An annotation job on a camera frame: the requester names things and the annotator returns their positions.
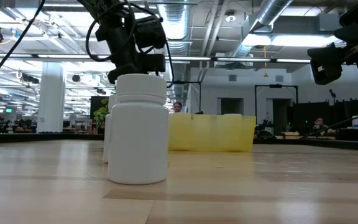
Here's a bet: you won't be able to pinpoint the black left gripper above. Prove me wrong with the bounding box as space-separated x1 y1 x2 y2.
96 15 167 85

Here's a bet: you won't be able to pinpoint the yellow translucent plastic basket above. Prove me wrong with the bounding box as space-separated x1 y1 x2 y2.
168 112 257 153

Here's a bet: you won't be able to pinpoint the black screen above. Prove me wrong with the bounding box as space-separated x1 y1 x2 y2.
89 95 110 119

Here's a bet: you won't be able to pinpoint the green plant in white pot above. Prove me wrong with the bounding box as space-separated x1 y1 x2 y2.
92 98 110 134

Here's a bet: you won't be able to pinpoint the black partition panels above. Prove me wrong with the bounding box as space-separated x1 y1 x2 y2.
290 98 358 129

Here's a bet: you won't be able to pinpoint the long ceiling light bar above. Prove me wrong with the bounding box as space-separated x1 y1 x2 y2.
0 52 312 65

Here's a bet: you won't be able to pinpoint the white building column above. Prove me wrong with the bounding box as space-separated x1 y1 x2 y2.
37 61 67 134

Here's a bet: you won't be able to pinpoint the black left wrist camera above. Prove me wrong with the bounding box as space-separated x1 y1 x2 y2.
141 54 167 75

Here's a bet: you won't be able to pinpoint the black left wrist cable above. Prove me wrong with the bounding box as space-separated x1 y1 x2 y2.
85 0 175 90

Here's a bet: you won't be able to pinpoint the black metal gantry frame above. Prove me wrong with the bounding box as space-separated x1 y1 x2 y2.
254 83 299 134

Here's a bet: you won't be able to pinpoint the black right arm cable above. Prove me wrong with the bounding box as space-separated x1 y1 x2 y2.
299 108 358 140

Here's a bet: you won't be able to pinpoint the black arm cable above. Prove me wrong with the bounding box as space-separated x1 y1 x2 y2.
299 108 358 140
0 0 46 91

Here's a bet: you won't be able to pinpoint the yellow hanging cord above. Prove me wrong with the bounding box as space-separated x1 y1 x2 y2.
262 45 269 78

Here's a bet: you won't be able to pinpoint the silver round ventilation duct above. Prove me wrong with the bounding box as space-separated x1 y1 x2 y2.
231 0 295 58
158 2 196 82

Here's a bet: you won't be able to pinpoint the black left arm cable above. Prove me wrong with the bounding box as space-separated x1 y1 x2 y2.
0 0 46 91

